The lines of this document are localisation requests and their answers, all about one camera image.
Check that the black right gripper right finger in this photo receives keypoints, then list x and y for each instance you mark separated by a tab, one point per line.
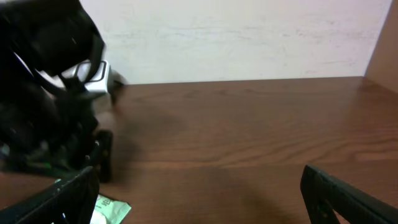
326	196

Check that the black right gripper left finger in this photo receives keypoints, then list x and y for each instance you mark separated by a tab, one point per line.
48	206

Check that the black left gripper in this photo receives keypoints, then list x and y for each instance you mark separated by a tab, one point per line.
54	136

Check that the green white wipes packet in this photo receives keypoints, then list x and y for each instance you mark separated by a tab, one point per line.
110	210

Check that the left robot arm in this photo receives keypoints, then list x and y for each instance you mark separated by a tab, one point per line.
49	51

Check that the white barcode scanner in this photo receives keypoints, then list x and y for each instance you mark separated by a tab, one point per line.
105	80

